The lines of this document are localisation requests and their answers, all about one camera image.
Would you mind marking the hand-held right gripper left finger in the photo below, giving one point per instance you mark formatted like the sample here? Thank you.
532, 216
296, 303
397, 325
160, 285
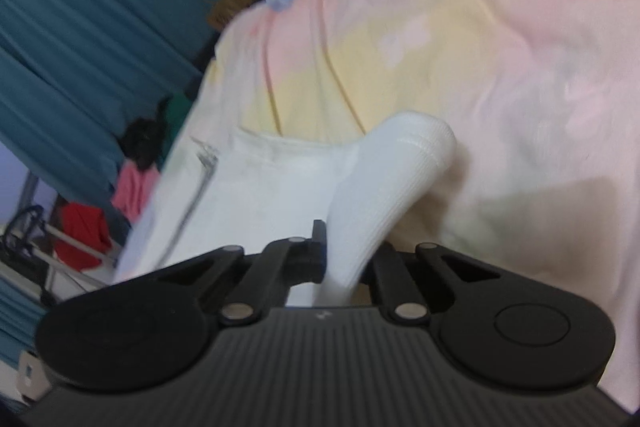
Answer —
302, 259

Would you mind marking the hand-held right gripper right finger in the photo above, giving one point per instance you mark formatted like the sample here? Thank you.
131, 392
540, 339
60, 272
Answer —
387, 269

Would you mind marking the white hoodie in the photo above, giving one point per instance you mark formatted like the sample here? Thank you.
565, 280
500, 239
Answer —
260, 187

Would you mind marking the black clothes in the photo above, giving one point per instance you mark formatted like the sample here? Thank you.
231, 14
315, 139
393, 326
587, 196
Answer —
142, 137

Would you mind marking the pink garment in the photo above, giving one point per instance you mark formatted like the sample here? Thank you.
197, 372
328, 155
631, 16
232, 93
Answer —
135, 189

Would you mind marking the green garment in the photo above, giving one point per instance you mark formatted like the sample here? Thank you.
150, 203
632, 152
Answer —
177, 117

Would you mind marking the red garment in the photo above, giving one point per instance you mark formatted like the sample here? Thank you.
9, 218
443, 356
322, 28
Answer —
82, 232

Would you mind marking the pastel bedsheet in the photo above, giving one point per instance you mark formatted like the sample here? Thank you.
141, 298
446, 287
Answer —
500, 57

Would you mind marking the brown paper bag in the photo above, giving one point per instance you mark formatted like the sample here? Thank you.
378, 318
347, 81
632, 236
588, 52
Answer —
235, 2

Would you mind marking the blue curtain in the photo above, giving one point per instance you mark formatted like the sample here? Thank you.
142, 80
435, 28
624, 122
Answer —
15, 322
75, 32

